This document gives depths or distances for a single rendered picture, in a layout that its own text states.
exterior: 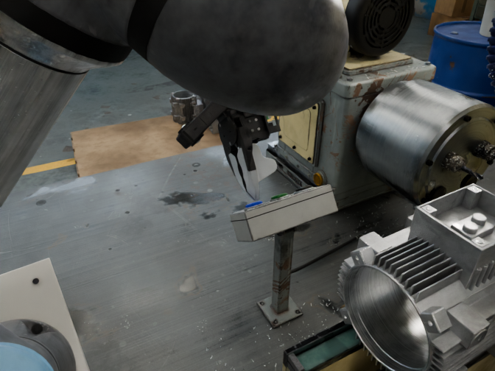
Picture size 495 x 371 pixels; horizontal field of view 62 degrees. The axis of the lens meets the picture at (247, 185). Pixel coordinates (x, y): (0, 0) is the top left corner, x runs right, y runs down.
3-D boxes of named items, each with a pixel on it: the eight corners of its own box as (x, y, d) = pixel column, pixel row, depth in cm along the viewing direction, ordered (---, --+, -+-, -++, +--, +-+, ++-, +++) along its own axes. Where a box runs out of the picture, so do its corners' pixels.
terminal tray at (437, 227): (457, 220, 65) (471, 182, 61) (523, 261, 57) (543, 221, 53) (402, 245, 60) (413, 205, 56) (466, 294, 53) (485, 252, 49)
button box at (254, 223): (317, 213, 78) (309, 186, 78) (339, 210, 71) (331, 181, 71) (236, 241, 71) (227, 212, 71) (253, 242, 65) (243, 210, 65)
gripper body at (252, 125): (283, 134, 69) (262, 65, 69) (236, 146, 65) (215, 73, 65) (264, 143, 76) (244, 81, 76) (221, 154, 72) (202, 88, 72)
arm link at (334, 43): (455, 28, 19) (336, 46, 65) (272, -154, 17) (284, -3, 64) (283, 206, 22) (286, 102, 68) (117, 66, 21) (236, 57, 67)
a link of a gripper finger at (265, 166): (288, 190, 69) (272, 137, 69) (257, 200, 66) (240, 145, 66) (280, 192, 72) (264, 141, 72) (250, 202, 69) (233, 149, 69)
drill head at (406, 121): (383, 138, 123) (400, 54, 109) (496, 202, 96) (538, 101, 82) (314, 159, 113) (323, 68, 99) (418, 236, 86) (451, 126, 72)
